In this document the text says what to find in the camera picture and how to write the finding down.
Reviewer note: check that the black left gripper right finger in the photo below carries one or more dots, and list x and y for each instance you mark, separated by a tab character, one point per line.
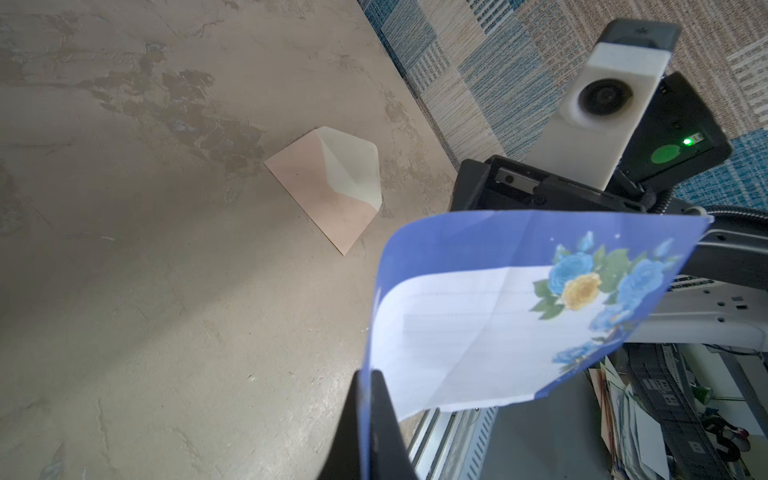
388	456

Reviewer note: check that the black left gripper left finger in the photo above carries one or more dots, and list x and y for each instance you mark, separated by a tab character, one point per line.
343	460

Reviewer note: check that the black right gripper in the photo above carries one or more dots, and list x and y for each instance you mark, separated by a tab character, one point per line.
502	184

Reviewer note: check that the blue floral letter paper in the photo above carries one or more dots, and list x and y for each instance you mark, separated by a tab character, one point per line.
480	309

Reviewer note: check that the pink envelope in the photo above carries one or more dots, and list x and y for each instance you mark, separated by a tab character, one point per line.
335	178

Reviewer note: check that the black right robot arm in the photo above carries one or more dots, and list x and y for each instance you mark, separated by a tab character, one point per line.
721	298

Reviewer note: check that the stack of papers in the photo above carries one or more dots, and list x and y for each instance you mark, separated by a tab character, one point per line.
631	435

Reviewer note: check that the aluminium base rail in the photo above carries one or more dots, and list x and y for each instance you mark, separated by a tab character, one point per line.
452	445

